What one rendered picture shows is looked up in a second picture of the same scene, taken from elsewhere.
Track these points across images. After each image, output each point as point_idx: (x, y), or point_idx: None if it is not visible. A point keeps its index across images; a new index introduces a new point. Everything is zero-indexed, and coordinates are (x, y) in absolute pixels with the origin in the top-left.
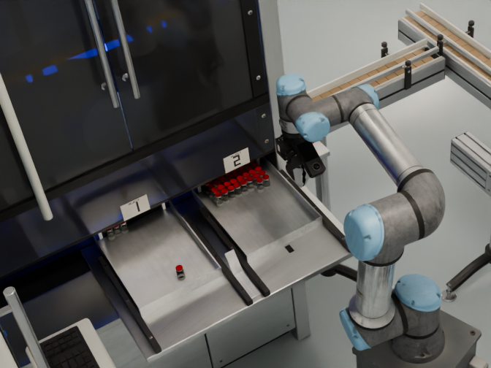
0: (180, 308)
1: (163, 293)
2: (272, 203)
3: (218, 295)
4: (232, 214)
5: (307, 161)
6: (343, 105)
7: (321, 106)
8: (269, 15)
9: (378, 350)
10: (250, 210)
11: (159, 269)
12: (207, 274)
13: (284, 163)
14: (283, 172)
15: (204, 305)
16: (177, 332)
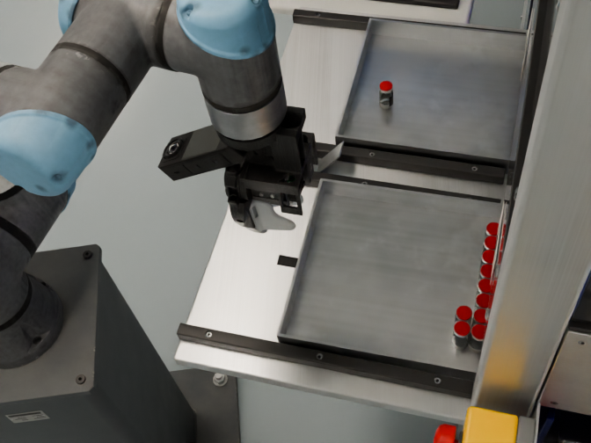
0: (335, 75)
1: (381, 71)
2: (409, 318)
3: (308, 123)
4: (447, 245)
5: (193, 134)
6: (47, 56)
7: (91, 9)
8: (540, 101)
9: (61, 271)
10: (426, 275)
11: (431, 91)
12: (342, 113)
13: (472, 395)
14: (460, 385)
15: (310, 99)
16: (302, 51)
